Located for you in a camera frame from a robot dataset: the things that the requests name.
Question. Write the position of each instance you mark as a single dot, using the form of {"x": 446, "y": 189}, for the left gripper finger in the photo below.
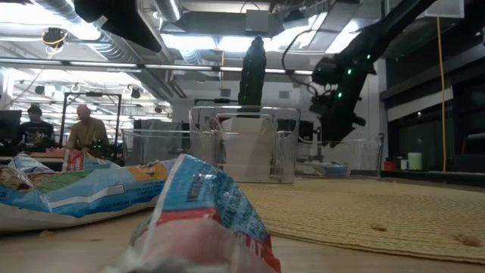
{"x": 132, "y": 22}

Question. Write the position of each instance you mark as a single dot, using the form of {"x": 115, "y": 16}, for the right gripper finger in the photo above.
{"x": 337, "y": 136}

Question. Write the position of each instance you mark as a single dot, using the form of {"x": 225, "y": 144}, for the blue white granola bar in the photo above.
{"x": 314, "y": 170}

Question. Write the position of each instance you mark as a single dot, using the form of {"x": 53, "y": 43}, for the long clear plastic bin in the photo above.
{"x": 288, "y": 151}

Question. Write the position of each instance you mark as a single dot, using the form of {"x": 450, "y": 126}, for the light blue red-ended granola bar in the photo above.
{"x": 204, "y": 197}

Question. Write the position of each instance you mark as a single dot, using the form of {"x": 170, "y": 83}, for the blue brown granola bar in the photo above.
{"x": 28, "y": 163}

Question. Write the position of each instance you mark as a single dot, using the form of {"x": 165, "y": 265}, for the blue orange-marked granola bar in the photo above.
{"x": 87, "y": 193}

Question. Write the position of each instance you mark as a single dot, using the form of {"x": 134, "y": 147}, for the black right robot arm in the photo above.
{"x": 398, "y": 22}

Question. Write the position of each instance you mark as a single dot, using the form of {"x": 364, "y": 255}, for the granola crumb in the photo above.
{"x": 379, "y": 227}
{"x": 45, "y": 234}

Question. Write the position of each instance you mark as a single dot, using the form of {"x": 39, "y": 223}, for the small red container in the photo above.
{"x": 390, "y": 165}

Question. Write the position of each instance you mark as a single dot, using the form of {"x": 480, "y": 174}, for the long LED light bar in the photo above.
{"x": 189, "y": 67}

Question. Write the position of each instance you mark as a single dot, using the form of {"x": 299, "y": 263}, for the small white cup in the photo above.
{"x": 404, "y": 165}

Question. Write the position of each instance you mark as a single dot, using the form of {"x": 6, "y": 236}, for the round yellow woven placemat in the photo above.
{"x": 360, "y": 212}

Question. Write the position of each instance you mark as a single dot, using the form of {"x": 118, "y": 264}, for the pale green cylinder container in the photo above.
{"x": 415, "y": 161}

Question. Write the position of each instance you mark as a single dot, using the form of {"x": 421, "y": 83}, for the green cactus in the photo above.
{"x": 252, "y": 76}

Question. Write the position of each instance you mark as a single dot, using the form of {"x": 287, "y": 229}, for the person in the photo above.
{"x": 36, "y": 130}
{"x": 89, "y": 132}

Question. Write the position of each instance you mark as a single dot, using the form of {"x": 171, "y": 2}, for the black computer monitor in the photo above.
{"x": 9, "y": 125}

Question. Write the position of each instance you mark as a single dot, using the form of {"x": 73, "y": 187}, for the white ceiling box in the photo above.
{"x": 447, "y": 9}

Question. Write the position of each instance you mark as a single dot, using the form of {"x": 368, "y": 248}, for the silver ventilation duct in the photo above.
{"x": 121, "y": 49}

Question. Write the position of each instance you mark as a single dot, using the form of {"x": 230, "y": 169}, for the black background rig frame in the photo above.
{"x": 94, "y": 94}

